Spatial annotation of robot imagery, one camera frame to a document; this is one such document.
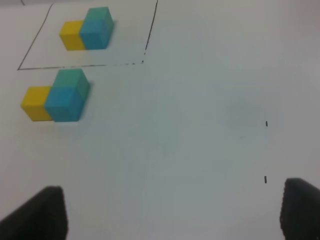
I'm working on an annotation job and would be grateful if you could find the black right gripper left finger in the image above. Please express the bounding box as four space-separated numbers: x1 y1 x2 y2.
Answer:
0 186 68 240

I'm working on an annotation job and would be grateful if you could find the yellow template block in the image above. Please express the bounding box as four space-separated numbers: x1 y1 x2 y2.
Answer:
59 20 86 51

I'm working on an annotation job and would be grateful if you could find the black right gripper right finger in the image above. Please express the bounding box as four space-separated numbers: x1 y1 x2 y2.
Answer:
279 178 320 240

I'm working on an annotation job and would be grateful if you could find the green template block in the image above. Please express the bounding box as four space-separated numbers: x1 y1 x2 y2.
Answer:
84 6 114 25

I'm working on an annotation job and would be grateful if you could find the blue template block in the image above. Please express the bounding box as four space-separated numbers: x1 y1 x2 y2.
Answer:
79 20 115 50

